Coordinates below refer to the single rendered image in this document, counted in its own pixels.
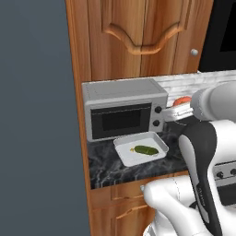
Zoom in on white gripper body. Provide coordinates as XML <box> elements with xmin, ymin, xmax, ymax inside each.
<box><xmin>161</xmin><ymin>102</ymin><xmax>195</xmax><ymax>123</ymax></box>

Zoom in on green cucumber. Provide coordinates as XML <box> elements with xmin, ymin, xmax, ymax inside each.
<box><xmin>134</xmin><ymin>145</ymin><xmax>160</xmax><ymax>157</ymax></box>

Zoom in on white tupperware container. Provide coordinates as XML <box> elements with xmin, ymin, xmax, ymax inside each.
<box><xmin>112</xmin><ymin>131</ymin><xmax>170</xmax><ymax>168</ymax></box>

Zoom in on orange red food item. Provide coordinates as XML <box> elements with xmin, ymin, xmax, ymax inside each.
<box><xmin>172</xmin><ymin>96</ymin><xmax>194</xmax><ymax>107</ymax></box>

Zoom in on dark toaster oven door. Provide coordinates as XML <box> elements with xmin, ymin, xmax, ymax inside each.
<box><xmin>89</xmin><ymin>102</ymin><xmax>153</xmax><ymax>140</ymax></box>

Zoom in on grey toaster oven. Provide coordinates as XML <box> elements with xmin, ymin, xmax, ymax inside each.
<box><xmin>81</xmin><ymin>77</ymin><xmax>170</xmax><ymax>143</ymax></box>

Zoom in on wooden cupboard door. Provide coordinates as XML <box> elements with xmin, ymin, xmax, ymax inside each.
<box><xmin>91</xmin><ymin>203</ymin><xmax>157</xmax><ymax>236</ymax></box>
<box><xmin>140</xmin><ymin>0</ymin><xmax>214</xmax><ymax>77</ymax></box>
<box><xmin>87</xmin><ymin>0</ymin><xmax>147</xmax><ymax>83</ymax></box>

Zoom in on silver stove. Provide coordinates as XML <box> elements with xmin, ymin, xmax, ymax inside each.
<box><xmin>213</xmin><ymin>160</ymin><xmax>236</xmax><ymax>207</ymax></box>

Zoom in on black range hood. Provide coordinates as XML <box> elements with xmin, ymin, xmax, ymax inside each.
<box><xmin>197</xmin><ymin>0</ymin><xmax>236</xmax><ymax>74</ymax></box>

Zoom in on wooden drawer front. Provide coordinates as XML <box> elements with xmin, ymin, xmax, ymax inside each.
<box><xmin>90</xmin><ymin>172</ymin><xmax>189</xmax><ymax>210</ymax></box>

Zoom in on wooden lower cupboard door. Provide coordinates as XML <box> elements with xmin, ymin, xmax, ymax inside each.
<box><xmin>91</xmin><ymin>203</ymin><xmax>157</xmax><ymax>236</ymax></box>

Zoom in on dark grey fridge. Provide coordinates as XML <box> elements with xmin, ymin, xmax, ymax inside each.
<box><xmin>0</xmin><ymin>0</ymin><xmax>92</xmax><ymax>236</ymax></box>

